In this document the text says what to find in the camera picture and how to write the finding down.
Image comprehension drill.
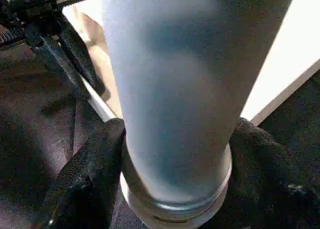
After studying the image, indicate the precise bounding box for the white plastic table leg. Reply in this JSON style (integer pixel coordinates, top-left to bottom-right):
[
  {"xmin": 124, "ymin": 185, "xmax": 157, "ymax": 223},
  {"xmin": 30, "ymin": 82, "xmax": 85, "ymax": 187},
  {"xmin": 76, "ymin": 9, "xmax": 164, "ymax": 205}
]
[{"xmin": 94, "ymin": 0, "xmax": 297, "ymax": 229}]

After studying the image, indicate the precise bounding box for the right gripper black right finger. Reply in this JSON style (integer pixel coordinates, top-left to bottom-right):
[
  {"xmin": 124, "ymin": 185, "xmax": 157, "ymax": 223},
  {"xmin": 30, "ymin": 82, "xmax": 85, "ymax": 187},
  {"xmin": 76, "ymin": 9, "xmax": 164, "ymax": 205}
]
[{"xmin": 219, "ymin": 117, "xmax": 320, "ymax": 229}]

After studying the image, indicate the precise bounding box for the white plastic table top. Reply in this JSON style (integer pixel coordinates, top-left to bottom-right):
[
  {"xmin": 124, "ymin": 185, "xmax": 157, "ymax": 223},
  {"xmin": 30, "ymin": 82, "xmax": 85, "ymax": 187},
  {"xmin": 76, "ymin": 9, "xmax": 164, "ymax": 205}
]
[{"xmin": 61, "ymin": 0, "xmax": 320, "ymax": 126}]

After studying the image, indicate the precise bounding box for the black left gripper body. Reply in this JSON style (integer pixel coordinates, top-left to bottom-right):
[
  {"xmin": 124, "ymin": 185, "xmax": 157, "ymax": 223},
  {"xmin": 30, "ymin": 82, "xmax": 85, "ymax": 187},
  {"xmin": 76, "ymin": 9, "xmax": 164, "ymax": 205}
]
[{"xmin": 0, "ymin": 0, "xmax": 96, "ymax": 50}]

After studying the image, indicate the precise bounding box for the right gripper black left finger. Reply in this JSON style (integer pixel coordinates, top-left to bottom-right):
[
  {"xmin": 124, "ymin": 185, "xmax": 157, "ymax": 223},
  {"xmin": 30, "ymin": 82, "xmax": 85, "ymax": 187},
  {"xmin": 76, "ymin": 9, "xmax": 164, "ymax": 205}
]
[{"xmin": 32, "ymin": 118, "xmax": 126, "ymax": 229}]

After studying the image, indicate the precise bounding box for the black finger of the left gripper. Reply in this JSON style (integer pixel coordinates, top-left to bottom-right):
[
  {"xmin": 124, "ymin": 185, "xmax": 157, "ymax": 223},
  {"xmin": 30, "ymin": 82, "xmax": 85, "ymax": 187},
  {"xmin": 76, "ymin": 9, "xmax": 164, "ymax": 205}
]
[
  {"xmin": 57, "ymin": 15, "xmax": 106, "ymax": 96},
  {"xmin": 23, "ymin": 25, "xmax": 91, "ymax": 101}
]

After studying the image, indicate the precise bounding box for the black plastic mat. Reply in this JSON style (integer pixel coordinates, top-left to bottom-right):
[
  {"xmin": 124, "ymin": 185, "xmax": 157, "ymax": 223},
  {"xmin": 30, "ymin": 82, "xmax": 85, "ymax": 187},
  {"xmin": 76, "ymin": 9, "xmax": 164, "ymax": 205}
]
[{"xmin": 0, "ymin": 43, "xmax": 320, "ymax": 229}]

